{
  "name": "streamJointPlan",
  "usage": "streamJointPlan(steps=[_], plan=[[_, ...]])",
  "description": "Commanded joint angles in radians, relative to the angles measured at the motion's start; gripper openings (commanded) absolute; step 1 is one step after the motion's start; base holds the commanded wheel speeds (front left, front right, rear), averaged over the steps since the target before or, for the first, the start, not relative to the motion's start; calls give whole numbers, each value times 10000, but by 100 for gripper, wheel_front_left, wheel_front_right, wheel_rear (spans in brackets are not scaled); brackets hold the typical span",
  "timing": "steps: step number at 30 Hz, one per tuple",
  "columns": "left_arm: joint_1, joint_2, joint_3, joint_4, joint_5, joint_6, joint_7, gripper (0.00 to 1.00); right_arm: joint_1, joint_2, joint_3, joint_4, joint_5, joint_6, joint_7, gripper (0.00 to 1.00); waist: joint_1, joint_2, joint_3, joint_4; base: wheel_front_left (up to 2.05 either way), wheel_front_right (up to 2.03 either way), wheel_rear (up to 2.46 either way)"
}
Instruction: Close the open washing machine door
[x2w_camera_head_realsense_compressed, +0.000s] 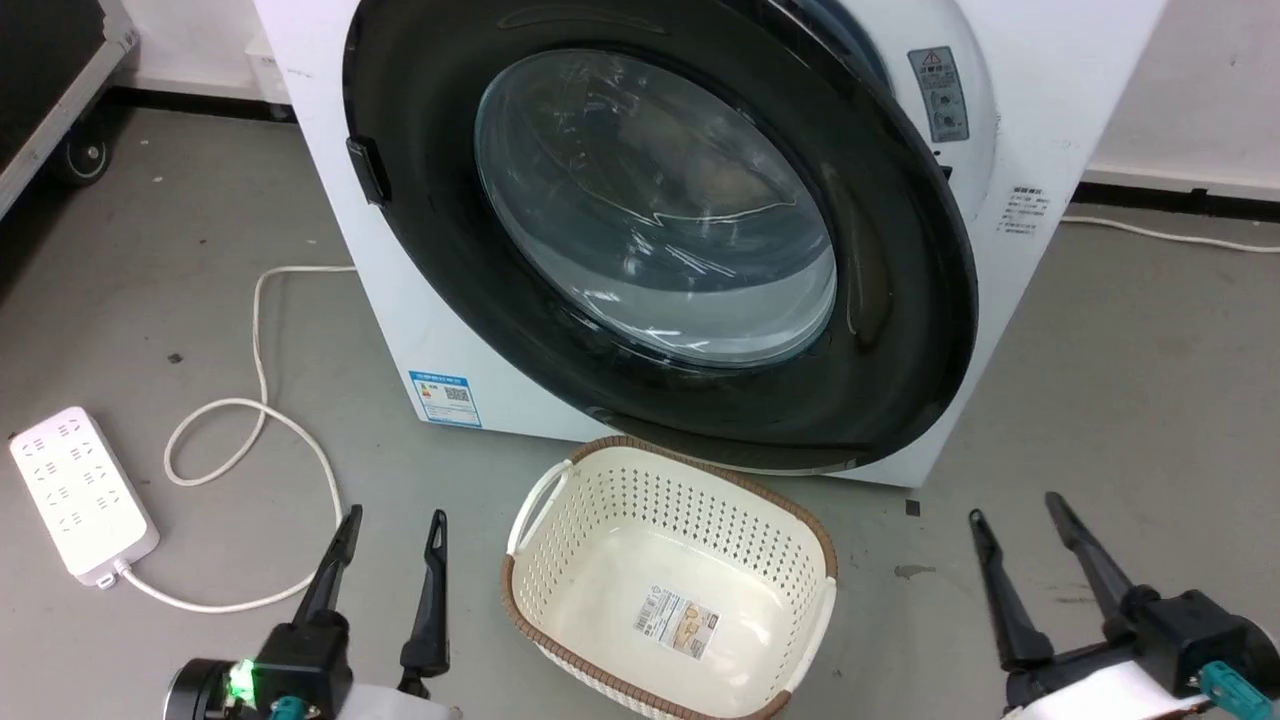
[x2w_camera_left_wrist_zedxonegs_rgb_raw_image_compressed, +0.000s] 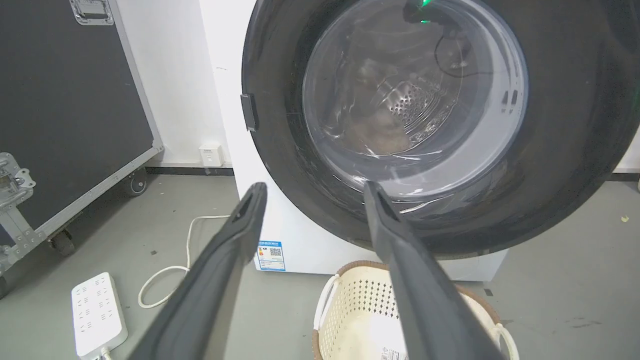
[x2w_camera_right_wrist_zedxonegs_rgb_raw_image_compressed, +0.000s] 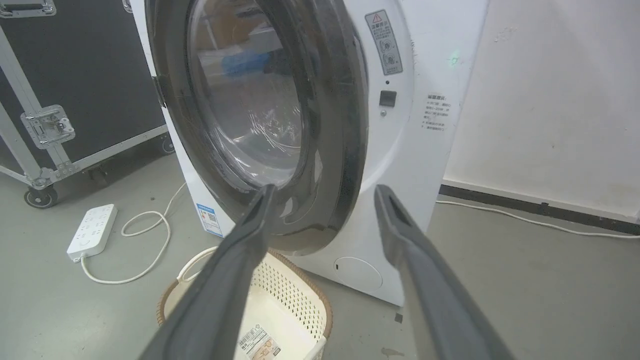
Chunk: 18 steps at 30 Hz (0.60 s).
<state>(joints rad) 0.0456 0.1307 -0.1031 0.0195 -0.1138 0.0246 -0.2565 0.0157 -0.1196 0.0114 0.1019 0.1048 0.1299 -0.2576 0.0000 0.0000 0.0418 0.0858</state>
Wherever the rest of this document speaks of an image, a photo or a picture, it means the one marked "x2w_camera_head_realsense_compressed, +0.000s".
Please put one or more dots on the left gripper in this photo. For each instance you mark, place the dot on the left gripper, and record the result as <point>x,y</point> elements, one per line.
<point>305,665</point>

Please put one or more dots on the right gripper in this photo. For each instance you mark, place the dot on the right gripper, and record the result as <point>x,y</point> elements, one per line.
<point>1190,630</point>

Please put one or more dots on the black round glass washer door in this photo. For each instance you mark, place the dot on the black round glass washer door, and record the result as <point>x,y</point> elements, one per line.
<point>880,330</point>

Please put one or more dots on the white front-load washing machine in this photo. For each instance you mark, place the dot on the white front-load washing machine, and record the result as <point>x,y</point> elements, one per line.
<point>1040,120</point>

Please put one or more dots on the blue energy label sticker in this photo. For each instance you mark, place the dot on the blue energy label sticker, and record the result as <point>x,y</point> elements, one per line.
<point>446,398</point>

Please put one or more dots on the cream perforated laundry basket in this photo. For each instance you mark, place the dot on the cream perforated laundry basket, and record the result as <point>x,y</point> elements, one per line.
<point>590,590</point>

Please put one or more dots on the paper product label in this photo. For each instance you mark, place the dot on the paper product label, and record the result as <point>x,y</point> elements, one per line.
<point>677,623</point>

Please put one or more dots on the white power strip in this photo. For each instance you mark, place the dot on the white power strip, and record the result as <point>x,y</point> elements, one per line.
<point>80,495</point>

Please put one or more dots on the white text sticker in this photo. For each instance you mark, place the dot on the white text sticker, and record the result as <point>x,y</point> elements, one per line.
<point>1026,211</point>

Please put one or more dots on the grey warning sticker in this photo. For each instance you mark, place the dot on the grey warning sticker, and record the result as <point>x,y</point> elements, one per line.
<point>939,95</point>

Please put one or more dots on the black caster wheel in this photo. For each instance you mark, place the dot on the black caster wheel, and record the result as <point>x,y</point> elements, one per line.
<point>84,155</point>

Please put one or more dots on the black flight case silver edges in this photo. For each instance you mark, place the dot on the black flight case silver edges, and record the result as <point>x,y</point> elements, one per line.
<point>40,70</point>

